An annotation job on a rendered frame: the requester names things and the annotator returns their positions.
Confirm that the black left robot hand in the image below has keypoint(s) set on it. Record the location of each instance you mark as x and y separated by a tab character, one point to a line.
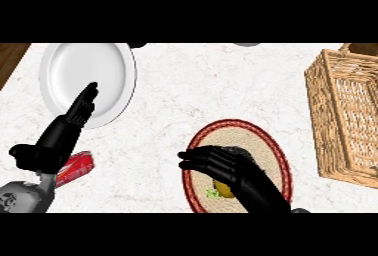
58	140

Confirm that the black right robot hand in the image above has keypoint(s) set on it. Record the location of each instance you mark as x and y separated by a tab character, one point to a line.
246	176

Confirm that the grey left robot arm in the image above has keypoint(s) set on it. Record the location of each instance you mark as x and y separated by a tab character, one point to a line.
24	195

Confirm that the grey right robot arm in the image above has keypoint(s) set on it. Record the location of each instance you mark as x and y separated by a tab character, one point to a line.
301	210

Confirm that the yellow lemon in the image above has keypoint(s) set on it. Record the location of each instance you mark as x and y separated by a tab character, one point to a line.
225	189

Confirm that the red-rimmed woven round placemat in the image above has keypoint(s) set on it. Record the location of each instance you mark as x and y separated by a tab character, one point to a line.
268	146

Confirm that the wicker basket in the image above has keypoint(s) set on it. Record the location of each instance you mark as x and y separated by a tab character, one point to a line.
345	113

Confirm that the red can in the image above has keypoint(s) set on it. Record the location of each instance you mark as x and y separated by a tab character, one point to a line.
75	167

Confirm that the white round plate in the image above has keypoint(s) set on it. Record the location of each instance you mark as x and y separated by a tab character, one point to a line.
88	82

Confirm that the dark object at edge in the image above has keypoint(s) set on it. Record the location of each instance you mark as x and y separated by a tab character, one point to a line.
137	44

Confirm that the grey object at edge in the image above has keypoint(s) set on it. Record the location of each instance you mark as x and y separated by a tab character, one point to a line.
246	44

